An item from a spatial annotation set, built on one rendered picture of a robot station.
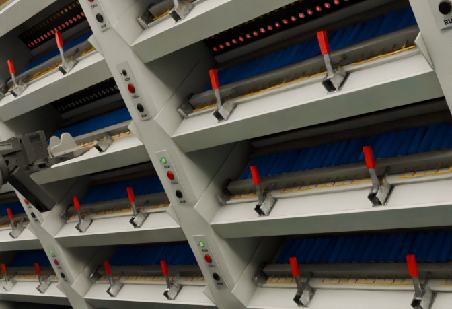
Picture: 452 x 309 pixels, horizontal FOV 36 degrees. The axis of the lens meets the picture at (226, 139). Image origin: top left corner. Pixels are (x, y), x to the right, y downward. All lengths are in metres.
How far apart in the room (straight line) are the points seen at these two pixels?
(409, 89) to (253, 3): 0.29
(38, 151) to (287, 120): 0.59
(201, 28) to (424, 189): 0.46
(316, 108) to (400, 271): 0.33
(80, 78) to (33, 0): 0.20
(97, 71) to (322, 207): 0.58
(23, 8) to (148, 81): 0.41
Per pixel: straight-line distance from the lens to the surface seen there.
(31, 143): 1.49
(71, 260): 2.03
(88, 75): 1.52
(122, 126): 1.56
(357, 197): 1.16
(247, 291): 1.47
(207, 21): 1.19
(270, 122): 1.17
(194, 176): 1.40
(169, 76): 1.40
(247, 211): 1.34
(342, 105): 1.07
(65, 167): 1.77
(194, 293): 1.64
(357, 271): 1.30
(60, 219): 2.01
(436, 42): 0.94
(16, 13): 1.68
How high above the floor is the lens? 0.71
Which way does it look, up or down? 9 degrees down
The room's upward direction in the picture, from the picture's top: 23 degrees counter-clockwise
